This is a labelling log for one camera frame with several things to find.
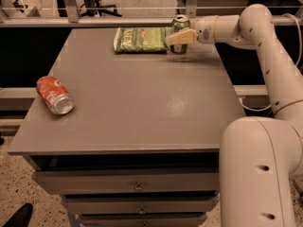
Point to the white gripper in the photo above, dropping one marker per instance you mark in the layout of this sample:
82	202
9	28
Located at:
204	29

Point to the black shoe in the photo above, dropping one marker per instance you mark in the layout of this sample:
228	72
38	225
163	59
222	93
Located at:
21	218

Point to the orange soda can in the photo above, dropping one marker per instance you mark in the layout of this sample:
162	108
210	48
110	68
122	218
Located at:
55	95

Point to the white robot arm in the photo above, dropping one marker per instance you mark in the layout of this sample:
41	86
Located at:
257	154

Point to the green soda can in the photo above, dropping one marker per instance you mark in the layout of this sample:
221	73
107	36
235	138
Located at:
181	21

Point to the green jalapeno chip bag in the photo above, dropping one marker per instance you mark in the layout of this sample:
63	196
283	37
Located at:
140	40

